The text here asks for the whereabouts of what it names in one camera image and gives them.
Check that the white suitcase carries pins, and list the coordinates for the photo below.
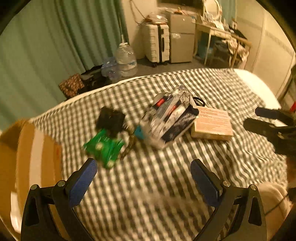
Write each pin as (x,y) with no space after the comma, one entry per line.
(156,42)

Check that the grey mini fridge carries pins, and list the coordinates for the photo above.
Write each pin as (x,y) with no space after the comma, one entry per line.
(182,38)

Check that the checkered bed sheet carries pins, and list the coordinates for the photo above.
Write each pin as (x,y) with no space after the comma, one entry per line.
(151,195)

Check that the black glossy box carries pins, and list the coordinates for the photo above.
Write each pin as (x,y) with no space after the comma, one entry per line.
(111,120)

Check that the crumpled silver foil bag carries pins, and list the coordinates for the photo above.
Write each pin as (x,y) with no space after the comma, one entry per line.
(170,115)

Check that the beige cardboard box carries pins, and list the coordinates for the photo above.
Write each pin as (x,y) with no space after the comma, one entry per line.
(212,124)

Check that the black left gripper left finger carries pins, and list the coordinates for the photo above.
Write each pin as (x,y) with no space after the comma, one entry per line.
(50,210)

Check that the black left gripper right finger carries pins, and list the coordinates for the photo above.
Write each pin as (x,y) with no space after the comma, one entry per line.
(240,208)

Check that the large clear water jug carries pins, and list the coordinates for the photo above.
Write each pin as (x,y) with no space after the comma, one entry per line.
(126,60)

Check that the teal blue pouch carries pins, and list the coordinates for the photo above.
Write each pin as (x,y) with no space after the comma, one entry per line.
(139,133)

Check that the patterned brown bag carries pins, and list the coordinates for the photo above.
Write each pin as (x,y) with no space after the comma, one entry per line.
(71,86)

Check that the green snack packet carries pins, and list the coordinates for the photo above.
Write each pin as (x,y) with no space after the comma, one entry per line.
(104,148)

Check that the black bag on floor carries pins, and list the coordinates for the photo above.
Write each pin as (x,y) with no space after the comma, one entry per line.
(93,79)

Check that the wooden desk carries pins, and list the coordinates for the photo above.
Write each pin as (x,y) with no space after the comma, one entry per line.
(222,45)

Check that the green curtain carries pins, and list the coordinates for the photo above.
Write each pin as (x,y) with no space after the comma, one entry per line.
(48,41)

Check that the brown cardboard box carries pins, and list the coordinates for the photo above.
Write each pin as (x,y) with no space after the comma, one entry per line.
(28,157)

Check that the pack of water bottles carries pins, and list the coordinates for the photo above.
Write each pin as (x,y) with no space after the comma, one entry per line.
(110,69)

